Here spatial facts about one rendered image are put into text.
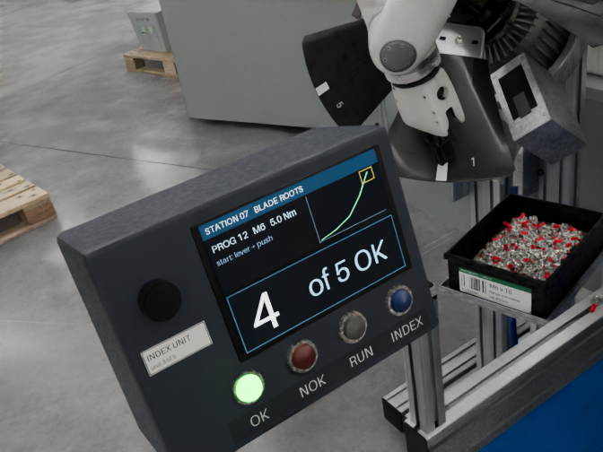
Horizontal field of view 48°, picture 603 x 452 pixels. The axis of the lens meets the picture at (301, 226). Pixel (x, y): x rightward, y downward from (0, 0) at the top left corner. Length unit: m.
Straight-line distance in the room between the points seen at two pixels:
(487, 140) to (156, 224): 0.77
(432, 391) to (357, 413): 1.26
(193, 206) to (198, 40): 3.60
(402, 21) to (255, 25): 2.93
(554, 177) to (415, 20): 0.91
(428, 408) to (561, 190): 1.03
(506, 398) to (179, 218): 0.54
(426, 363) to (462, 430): 0.13
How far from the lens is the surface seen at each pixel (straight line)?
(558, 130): 1.22
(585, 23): 1.06
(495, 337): 1.77
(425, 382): 0.76
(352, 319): 0.55
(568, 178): 1.69
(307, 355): 0.53
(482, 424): 0.88
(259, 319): 0.52
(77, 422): 2.32
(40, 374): 2.58
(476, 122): 1.17
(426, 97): 1.01
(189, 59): 4.17
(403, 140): 1.16
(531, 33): 1.30
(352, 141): 0.54
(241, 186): 0.50
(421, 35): 0.88
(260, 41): 3.80
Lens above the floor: 1.47
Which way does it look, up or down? 30 degrees down
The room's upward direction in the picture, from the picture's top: 11 degrees counter-clockwise
